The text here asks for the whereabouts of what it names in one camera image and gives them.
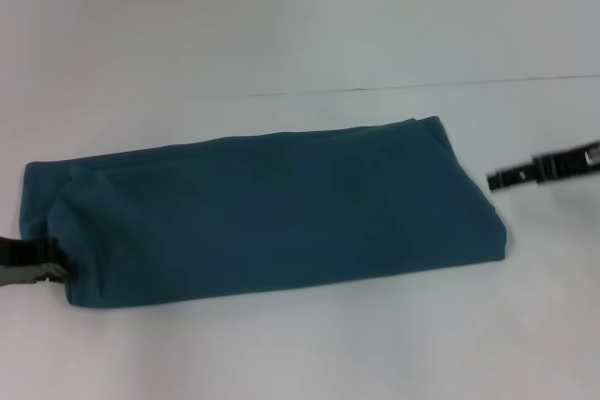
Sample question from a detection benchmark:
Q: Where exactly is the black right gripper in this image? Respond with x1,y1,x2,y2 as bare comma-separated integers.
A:
486,139,600,193

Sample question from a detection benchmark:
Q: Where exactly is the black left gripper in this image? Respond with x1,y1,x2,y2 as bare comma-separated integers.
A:
0,235,81,289

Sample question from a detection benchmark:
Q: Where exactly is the teal blue shirt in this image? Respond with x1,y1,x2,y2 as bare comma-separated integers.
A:
18,114,508,308

